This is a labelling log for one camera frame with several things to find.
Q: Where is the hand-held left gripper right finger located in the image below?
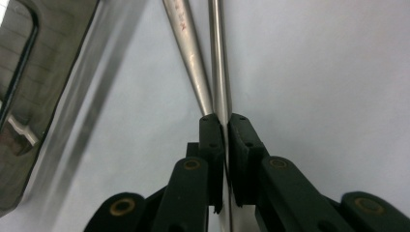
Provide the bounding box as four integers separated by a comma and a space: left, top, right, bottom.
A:
226, 112, 270, 207

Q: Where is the long metal rod tool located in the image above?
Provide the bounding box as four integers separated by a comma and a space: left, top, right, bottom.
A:
161, 0, 215, 117

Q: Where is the smoky clear plastic bin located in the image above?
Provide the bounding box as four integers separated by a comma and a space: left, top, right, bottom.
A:
0, 0, 101, 218

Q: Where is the stainless steel knife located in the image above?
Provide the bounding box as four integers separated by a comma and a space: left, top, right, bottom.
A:
207, 0, 259, 232

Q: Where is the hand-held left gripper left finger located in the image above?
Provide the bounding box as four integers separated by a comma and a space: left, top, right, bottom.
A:
198, 113, 225, 216

